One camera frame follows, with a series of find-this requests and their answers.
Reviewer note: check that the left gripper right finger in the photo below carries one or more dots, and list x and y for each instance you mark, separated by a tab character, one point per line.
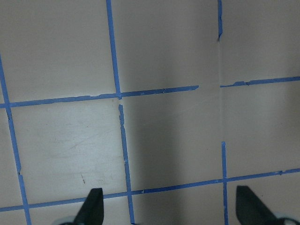
250	210

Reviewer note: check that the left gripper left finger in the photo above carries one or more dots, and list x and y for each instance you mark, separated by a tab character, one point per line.
92	210

